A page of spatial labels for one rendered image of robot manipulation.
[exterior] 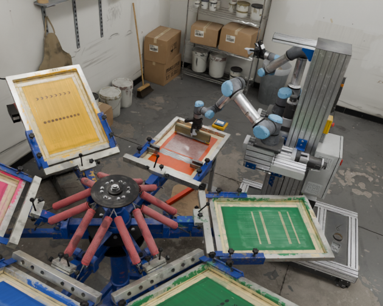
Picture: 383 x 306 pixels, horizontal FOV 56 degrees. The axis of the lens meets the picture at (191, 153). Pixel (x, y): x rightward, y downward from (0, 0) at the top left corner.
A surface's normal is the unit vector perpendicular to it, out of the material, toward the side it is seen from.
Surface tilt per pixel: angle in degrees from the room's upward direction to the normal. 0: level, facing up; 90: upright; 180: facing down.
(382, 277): 0
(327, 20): 90
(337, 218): 0
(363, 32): 90
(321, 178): 90
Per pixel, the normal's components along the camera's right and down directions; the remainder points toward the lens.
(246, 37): -0.43, 0.48
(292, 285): 0.09, -0.79
